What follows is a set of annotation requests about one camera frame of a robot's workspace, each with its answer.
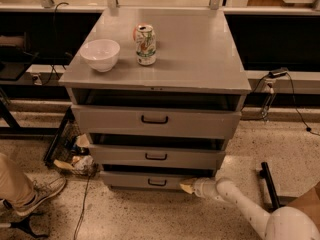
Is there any grey bottom drawer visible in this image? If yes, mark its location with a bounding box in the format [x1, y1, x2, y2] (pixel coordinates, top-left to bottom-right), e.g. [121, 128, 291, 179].
[100, 164, 216, 191]

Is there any grey drawer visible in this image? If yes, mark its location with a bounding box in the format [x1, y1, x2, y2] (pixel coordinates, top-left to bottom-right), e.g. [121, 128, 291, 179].
[89, 144, 225, 169]
[100, 164, 216, 191]
[71, 105, 241, 139]

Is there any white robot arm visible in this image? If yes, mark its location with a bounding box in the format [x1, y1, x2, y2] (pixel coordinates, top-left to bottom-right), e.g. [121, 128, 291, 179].
[180, 178, 320, 240]

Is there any grey middle drawer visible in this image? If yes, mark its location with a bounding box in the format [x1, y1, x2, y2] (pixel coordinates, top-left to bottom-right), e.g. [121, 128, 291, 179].
[89, 144, 225, 169]

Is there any grey drawer cabinet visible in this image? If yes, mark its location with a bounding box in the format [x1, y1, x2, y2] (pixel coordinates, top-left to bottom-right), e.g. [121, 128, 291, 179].
[58, 7, 252, 172]

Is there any grey top drawer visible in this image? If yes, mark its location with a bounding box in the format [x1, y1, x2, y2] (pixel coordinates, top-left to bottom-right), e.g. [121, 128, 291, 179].
[71, 105, 241, 139]

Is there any brown cardboard box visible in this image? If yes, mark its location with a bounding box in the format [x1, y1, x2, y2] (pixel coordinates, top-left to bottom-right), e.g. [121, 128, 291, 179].
[289, 182, 320, 231]

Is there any white printed drink can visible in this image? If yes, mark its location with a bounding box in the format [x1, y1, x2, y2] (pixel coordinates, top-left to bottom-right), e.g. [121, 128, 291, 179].
[133, 23, 156, 66]

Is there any grey sneaker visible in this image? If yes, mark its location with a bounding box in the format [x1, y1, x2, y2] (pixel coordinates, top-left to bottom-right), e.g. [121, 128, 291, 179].
[13, 177, 67, 216]

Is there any black power adapter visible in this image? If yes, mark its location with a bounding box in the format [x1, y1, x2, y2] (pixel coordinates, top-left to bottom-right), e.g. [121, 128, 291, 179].
[268, 67, 288, 79]

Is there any white bowl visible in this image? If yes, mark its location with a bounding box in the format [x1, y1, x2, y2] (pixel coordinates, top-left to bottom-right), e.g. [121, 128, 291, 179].
[80, 39, 120, 72]

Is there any black chair base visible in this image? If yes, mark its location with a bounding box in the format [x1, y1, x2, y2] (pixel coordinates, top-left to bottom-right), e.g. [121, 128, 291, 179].
[0, 213, 49, 239]

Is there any beige trouser leg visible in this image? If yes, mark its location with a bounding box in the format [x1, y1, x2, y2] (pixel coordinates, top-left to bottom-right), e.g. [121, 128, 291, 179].
[0, 153, 36, 208]

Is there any black metal frame bar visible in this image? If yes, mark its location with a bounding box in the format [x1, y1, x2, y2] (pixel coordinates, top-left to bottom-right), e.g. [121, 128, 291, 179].
[260, 162, 281, 210]

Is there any black floor cable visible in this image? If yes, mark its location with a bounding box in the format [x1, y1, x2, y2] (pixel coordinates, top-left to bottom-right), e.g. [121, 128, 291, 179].
[73, 170, 96, 240]

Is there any wire basket with trash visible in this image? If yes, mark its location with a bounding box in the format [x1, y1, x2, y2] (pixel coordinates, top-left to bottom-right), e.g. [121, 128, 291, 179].
[43, 108, 98, 177]

